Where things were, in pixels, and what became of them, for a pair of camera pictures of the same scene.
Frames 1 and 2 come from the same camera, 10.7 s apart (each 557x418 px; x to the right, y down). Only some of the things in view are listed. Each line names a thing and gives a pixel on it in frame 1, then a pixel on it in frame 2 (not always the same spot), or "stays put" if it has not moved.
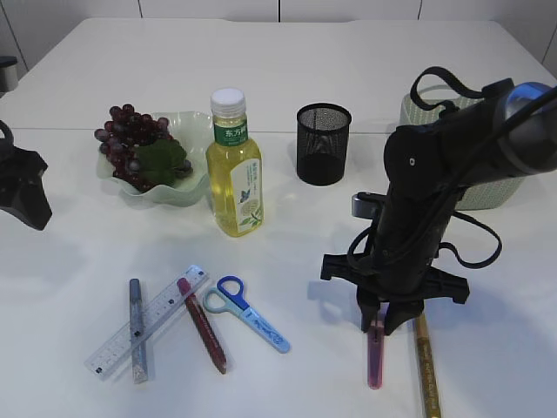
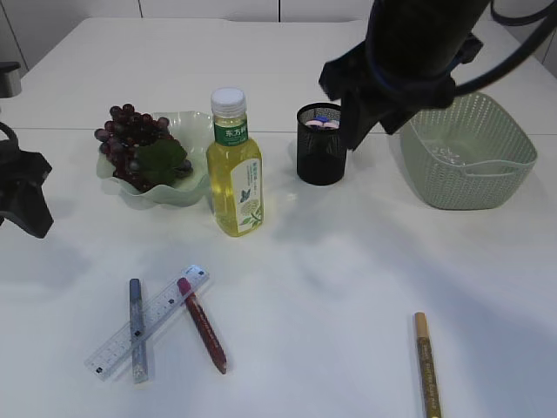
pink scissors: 376,353 to 325,124
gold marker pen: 428,367 stays put
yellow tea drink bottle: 235,170 stays put
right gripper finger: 399,312 to 396,117
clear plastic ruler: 117,349 stays put
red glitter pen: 204,324 stays put
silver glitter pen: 138,345 stays put
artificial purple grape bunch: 142,150 stays put
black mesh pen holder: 322,140 stays put
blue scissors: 227,296 to 321,117
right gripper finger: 369,313 to 358,118
